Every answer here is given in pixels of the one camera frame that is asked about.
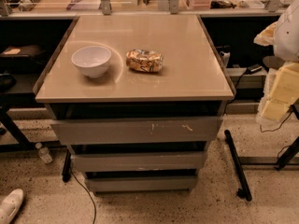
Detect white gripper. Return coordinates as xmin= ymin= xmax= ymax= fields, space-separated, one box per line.
xmin=256 ymin=62 xmax=299 ymax=125

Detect grey bottom drawer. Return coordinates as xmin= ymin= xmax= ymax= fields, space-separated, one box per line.
xmin=85 ymin=176 xmax=198 ymax=192

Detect grey drawer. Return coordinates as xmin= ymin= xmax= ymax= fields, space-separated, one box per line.
xmin=85 ymin=176 xmax=198 ymax=192
xmin=51 ymin=117 xmax=222 ymax=145
xmin=71 ymin=151 xmax=207 ymax=172

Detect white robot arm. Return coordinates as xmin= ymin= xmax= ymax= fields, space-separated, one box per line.
xmin=253 ymin=0 xmax=299 ymax=125

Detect grey top drawer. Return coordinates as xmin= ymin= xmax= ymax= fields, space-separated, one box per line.
xmin=51 ymin=117 xmax=222 ymax=145

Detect grey middle drawer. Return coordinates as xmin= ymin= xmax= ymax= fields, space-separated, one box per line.
xmin=71 ymin=151 xmax=207 ymax=172

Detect grey drawer cabinet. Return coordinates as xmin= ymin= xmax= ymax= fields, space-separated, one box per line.
xmin=34 ymin=15 xmax=235 ymax=180

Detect dark side table top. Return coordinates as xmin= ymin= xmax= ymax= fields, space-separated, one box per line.
xmin=263 ymin=56 xmax=284 ymax=69

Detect black power adapter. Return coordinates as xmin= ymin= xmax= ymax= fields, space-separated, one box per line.
xmin=246 ymin=64 xmax=262 ymax=74

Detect black table leg right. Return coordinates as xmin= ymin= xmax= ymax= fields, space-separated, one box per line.
xmin=224 ymin=130 xmax=252 ymax=202

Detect black table leg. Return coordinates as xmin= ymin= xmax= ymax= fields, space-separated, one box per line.
xmin=62 ymin=151 xmax=71 ymax=183
xmin=224 ymin=130 xmax=252 ymax=202

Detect white bowl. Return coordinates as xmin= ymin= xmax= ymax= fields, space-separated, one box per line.
xmin=71 ymin=46 xmax=111 ymax=78

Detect black table leg left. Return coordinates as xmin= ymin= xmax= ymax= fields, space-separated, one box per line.
xmin=62 ymin=151 xmax=71 ymax=183

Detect clear plastic bottle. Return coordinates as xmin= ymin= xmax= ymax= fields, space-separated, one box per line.
xmin=36 ymin=143 xmax=53 ymax=164

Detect white shoe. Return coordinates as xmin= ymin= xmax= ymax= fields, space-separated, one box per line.
xmin=0 ymin=189 xmax=24 ymax=224

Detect black dangling cable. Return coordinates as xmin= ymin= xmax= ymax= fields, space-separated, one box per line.
xmin=259 ymin=109 xmax=294 ymax=133

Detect black floor cable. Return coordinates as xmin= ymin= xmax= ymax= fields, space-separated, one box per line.
xmin=70 ymin=168 xmax=98 ymax=224

